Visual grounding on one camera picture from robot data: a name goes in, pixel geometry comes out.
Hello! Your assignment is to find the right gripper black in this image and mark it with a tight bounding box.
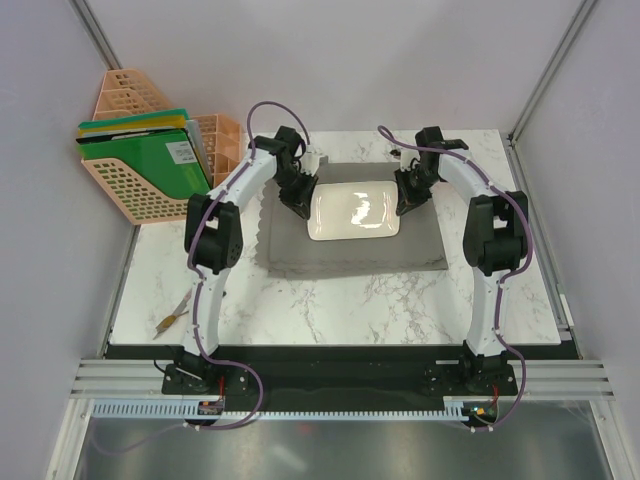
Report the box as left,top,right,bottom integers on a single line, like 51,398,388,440
393,166,440,216

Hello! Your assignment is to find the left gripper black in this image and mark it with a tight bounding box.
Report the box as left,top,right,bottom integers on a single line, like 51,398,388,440
273,167,320,221

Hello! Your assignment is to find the white rectangular plate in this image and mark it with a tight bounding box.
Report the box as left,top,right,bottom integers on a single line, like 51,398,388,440
307,181,400,241

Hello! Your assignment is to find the grey placemat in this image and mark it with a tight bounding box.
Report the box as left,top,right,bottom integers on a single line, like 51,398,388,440
256,181,448,279

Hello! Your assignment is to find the knife pink handle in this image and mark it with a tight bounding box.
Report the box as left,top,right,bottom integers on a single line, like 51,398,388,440
173,290,192,316

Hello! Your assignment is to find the gold fork green handle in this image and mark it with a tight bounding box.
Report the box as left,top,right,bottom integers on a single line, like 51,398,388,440
153,311,187,340

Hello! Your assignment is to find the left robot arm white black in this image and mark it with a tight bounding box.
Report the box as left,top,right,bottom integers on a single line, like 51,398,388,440
162,126,318,395

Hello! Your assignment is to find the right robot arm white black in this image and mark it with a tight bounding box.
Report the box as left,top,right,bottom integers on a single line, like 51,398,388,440
394,126,533,396

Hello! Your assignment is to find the green folder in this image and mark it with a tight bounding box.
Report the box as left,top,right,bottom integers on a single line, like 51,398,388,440
76,129,210,200

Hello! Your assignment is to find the yellow folder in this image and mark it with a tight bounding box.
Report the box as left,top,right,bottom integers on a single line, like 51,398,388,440
77,109,190,136

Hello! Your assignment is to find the peach file organizer rack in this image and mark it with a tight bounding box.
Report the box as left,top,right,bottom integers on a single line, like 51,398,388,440
75,69,244,225

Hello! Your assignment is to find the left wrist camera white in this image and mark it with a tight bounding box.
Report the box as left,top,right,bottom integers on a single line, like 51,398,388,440
300,152,328,176

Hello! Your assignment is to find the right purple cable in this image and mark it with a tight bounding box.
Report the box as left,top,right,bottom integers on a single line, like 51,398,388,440
377,124,534,434

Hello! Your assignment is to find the purple cable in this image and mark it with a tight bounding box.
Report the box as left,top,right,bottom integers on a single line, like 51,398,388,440
92,101,314,456
377,124,534,434

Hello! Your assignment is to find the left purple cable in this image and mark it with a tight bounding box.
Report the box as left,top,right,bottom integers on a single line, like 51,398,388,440
92,101,314,456

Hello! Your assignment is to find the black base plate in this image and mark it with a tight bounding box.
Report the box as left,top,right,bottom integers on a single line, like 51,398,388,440
159,343,519,414

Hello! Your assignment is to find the right aluminium frame post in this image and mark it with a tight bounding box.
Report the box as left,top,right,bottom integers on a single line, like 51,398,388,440
506,0,599,146

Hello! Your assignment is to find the aluminium frame post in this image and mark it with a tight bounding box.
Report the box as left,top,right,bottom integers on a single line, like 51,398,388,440
506,0,599,146
69,0,122,70

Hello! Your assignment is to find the aluminium rail profile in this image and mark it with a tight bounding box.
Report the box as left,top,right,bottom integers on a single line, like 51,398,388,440
70,359,614,401

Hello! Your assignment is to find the left aluminium frame post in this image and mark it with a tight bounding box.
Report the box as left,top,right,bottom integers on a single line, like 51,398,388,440
69,0,122,70

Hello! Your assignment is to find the white cable duct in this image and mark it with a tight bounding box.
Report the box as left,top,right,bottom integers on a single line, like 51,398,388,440
91,397,469,422

